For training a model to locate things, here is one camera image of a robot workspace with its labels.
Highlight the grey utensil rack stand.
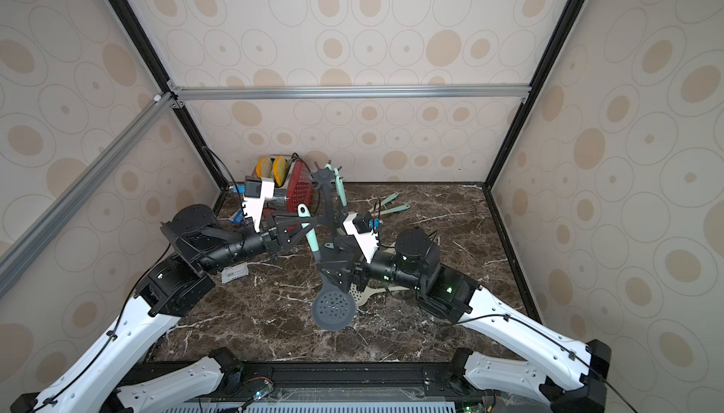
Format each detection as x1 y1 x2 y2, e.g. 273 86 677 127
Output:
312 163 352 245

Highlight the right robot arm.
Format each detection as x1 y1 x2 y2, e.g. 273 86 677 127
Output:
307 227 611 412

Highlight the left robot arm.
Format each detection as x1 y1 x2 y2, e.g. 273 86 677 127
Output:
11 205 334 412

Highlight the cream skimmer pile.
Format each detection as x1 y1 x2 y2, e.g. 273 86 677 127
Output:
371 204 411 218
376 192 399 210

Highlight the red chrome toaster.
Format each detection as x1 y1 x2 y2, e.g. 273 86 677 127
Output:
248 155 313 218

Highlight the blue snack packet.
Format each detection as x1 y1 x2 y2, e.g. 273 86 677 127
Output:
227 210 246 224

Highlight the right yellow toast slice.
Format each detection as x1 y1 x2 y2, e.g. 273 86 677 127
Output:
271 156 288 188

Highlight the yellow toast slice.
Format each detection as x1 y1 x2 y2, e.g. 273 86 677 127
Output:
255 157 273 178
271 156 288 188

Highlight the left yellow toast slice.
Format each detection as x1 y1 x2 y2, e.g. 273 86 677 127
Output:
255 157 273 178

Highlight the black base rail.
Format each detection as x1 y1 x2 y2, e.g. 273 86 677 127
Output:
112 360 544 413

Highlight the back aluminium rail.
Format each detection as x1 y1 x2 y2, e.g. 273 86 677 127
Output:
172 84 531 101

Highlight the aluminium rail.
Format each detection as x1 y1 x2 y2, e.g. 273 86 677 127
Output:
1 92 173 295
172 84 531 101

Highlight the left aluminium rail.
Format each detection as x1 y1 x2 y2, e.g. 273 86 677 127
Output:
1 92 173 295

